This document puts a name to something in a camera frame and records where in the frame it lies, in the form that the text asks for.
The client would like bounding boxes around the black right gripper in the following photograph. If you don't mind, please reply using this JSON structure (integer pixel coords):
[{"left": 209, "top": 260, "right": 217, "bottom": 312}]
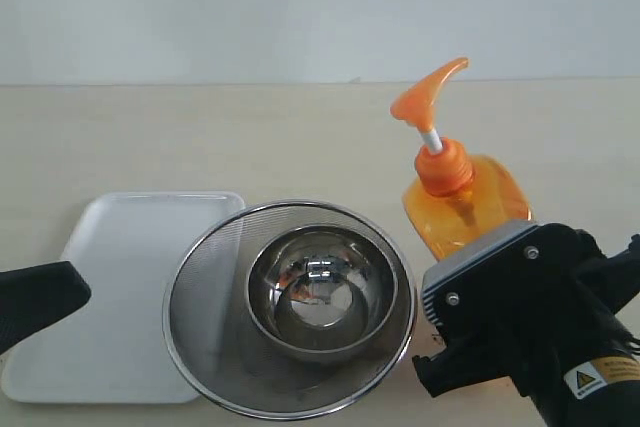
[{"left": 412, "top": 232, "right": 639, "bottom": 397}]

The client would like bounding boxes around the orange soap pump bottle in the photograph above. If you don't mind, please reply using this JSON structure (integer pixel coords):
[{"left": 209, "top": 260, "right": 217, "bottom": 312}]
[{"left": 390, "top": 57, "right": 532, "bottom": 261}]

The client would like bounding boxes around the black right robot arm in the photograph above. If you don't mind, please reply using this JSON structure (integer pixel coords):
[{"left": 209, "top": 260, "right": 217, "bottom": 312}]
[{"left": 413, "top": 224, "right": 639, "bottom": 426}]

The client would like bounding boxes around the small stainless steel bowl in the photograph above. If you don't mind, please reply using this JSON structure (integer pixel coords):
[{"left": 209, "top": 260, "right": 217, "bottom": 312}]
[{"left": 245, "top": 224, "right": 400, "bottom": 364}]

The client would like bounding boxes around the white plastic tray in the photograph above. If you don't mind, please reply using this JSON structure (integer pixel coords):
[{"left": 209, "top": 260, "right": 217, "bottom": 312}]
[{"left": 1, "top": 191, "right": 245, "bottom": 404}]

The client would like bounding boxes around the steel mesh strainer basin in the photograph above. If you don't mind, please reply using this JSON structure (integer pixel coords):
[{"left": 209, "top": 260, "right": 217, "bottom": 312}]
[{"left": 162, "top": 199, "right": 416, "bottom": 421}]

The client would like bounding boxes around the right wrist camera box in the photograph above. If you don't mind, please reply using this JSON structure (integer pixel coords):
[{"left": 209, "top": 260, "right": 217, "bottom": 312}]
[{"left": 421, "top": 221, "right": 584, "bottom": 342}]

